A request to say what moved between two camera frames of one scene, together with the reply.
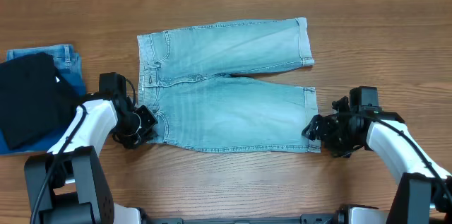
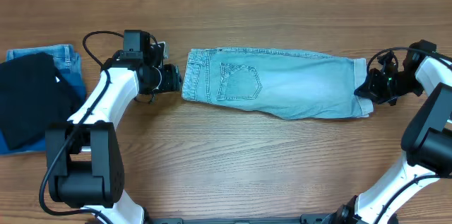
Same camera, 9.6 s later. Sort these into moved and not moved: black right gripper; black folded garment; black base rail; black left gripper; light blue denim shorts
Moved: black left gripper; black right gripper; light blue denim shorts
Not moved: black folded garment; black base rail
